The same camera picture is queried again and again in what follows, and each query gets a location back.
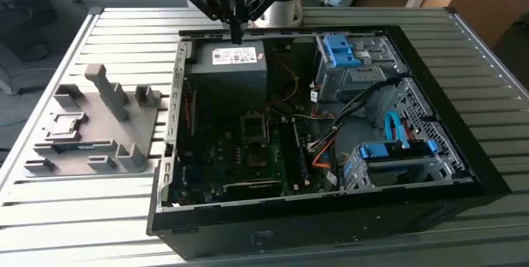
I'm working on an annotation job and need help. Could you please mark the silver-topped CPU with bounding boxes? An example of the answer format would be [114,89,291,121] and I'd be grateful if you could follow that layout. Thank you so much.
[55,116,79,134]

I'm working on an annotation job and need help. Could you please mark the CPU socket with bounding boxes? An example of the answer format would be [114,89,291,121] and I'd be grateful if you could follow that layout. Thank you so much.
[242,146,273,169]

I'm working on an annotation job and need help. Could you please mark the grey power supply unit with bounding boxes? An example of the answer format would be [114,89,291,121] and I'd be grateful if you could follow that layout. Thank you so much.
[185,40,270,115]

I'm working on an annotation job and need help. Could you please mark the metal disk bay blue latches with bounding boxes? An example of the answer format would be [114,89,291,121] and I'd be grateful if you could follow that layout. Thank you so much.
[313,31,413,103]

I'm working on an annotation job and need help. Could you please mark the grey parts rack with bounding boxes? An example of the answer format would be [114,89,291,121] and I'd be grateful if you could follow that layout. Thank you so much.
[23,63,175,178]

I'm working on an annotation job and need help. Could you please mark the green Dell motherboard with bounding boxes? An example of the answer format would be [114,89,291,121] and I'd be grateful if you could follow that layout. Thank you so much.
[171,105,332,206]

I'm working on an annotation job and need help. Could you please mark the hard disk in blue carrier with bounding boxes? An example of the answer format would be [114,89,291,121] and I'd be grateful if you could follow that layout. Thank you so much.
[357,139,440,164]

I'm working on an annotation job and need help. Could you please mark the black graphics card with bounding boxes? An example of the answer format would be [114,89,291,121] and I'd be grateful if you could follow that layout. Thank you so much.
[221,180,285,202]

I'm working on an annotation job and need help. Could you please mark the dark green RAM stick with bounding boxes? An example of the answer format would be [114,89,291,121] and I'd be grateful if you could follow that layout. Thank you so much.
[51,144,96,153]

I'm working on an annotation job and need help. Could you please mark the metal disk bay cage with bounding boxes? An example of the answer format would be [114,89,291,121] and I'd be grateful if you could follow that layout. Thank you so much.
[341,138,474,191]

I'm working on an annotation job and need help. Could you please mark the brown wooden cabinet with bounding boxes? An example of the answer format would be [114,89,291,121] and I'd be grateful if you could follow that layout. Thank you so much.
[421,0,529,50]

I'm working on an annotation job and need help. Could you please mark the black open PC case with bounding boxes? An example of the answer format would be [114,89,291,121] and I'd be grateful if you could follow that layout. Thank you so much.
[145,24,513,261]

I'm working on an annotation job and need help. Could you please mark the yellow wire bundle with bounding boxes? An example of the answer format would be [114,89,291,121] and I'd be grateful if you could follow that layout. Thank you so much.
[266,60,301,105]

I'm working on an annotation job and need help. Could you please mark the labelled coloured wire bundle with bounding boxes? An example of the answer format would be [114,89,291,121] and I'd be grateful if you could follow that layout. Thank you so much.
[308,82,328,104]

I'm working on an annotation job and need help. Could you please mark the metal socket cover frame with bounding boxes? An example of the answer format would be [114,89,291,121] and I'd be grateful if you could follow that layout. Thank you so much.
[239,110,270,146]

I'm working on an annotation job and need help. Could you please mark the white grey wire bundle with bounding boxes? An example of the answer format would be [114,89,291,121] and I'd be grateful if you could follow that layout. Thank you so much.
[287,112,337,121]

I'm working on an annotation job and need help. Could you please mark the black wire bundle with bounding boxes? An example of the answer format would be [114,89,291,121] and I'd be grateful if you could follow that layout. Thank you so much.
[308,79,400,153]

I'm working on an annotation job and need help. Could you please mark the orange wire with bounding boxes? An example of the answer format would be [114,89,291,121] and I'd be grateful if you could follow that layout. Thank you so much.
[312,142,333,169]

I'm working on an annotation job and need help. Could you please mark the blue flat wire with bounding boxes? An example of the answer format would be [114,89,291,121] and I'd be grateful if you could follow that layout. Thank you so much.
[384,110,412,149]

